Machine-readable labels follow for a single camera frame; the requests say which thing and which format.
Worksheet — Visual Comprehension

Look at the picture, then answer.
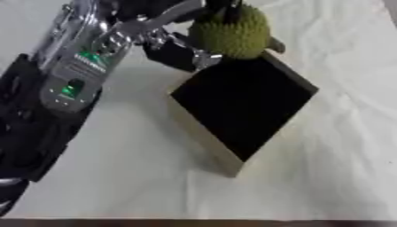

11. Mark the tan cardboard box black inside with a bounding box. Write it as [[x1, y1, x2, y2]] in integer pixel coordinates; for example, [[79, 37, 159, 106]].
[[167, 49, 322, 178]]

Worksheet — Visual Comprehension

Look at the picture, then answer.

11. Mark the green spiky toy durian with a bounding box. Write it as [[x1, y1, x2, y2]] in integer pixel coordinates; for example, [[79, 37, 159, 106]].
[[186, 3, 273, 60]]

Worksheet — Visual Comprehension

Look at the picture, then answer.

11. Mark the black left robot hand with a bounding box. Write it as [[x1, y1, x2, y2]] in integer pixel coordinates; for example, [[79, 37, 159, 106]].
[[113, 0, 287, 74]]

